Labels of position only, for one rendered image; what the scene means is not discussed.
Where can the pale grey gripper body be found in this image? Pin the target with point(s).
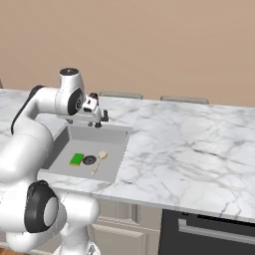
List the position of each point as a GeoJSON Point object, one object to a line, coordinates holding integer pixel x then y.
{"type": "Point", "coordinates": [79, 116]}

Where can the black tap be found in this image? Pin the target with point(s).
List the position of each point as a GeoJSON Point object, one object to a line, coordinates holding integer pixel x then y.
{"type": "Point", "coordinates": [105, 116]}

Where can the beige cabinet door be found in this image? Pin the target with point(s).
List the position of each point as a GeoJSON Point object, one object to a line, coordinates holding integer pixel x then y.
{"type": "Point", "coordinates": [118, 242]}

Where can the black dishwasher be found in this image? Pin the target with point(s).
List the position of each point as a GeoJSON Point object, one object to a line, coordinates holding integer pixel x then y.
{"type": "Point", "coordinates": [172, 239]}

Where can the beige drawer front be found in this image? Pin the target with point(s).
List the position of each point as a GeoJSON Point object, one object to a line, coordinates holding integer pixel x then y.
{"type": "Point", "coordinates": [150, 217]}
{"type": "Point", "coordinates": [114, 209]}

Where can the grey stool seat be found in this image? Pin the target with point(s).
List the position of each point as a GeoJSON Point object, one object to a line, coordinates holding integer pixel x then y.
{"type": "Point", "coordinates": [121, 95]}
{"type": "Point", "coordinates": [184, 99]}

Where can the grey sink basin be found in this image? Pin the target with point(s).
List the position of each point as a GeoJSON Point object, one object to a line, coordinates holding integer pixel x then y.
{"type": "Point", "coordinates": [96, 137]}

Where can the green and yellow sponge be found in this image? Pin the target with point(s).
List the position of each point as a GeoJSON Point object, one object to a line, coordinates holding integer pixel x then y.
{"type": "Point", "coordinates": [76, 159]}

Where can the wooden dish brush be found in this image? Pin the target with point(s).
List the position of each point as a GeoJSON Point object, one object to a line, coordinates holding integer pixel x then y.
{"type": "Point", "coordinates": [102, 155]}

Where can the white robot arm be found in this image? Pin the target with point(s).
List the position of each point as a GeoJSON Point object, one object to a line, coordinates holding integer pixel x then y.
{"type": "Point", "coordinates": [30, 156]}

